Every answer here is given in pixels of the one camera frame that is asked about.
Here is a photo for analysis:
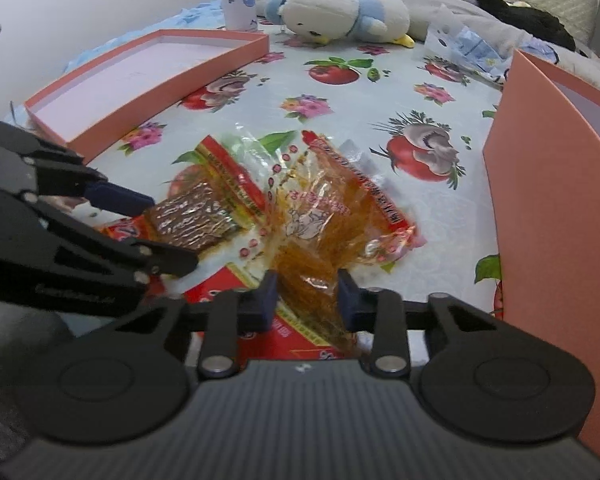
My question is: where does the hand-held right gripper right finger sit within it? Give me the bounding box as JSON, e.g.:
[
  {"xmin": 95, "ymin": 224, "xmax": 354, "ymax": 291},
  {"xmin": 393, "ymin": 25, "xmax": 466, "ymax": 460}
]
[{"xmin": 336, "ymin": 268, "xmax": 497, "ymax": 380}]

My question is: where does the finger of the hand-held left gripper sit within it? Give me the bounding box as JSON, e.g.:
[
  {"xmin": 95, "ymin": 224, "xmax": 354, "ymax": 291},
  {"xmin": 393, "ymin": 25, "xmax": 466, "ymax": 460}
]
[
  {"xmin": 0, "ymin": 185, "xmax": 199, "ymax": 281},
  {"xmin": 0, "ymin": 120, "xmax": 157, "ymax": 218}
]

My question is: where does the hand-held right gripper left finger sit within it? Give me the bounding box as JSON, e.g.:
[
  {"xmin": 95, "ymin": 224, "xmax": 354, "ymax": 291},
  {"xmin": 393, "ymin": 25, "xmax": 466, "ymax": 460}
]
[{"xmin": 115, "ymin": 270, "xmax": 279, "ymax": 380}]

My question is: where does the clear packet of brown snack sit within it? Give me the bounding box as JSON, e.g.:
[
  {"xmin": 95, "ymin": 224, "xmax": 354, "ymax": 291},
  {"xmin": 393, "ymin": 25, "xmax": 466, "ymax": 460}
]
[{"xmin": 102, "ymin": 134, "xmax": 268, "ymax": 256}]

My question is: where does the clear packet of orange snack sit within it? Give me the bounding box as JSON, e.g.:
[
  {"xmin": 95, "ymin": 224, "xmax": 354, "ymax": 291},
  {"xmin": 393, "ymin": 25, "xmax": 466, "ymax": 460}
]
[{"xmin": 265, "ymin": 130, "xmax": 427, "ymax": 356}]

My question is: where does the pink cardboard box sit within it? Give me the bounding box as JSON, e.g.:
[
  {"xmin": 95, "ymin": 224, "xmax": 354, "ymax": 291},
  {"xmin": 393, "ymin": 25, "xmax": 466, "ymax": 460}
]
[{"xmin": 482, "ymin": 49, "xmax": 600, "ymax": 461}]

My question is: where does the red yellow snack packet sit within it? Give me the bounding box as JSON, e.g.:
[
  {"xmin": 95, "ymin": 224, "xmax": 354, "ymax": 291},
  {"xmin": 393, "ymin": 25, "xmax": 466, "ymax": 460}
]
[{"xmin": 182, "ymin": 265, "xmax": 366, "ymax": 363}]

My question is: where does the pink box lid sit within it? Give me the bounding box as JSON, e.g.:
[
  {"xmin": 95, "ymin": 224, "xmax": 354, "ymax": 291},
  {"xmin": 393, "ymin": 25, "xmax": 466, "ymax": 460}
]
[{"xmin": 24, "ymin": 29, "xmax": 271, "ymax": 165}]

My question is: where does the floral fruit printed cloth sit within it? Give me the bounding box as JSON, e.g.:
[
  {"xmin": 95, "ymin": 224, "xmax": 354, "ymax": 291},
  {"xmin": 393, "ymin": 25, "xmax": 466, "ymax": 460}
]
[{"xmin": 10, "ymin": 27, "xmax": 506, "ymax": 361}]

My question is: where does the white blue penguin plush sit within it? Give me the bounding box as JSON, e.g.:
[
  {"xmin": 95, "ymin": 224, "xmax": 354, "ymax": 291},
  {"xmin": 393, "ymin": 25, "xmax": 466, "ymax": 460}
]
[{"xmin": 264, "ymin": 0, "xmax": 416, "ymax": 50}]

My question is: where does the crumpled white blue plastic bag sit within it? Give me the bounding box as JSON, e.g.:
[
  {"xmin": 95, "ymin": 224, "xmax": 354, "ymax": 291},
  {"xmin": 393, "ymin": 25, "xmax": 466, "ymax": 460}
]
[{"xmin": 425, "ymin": 4, "xmax": 513, "ymax": 83}]

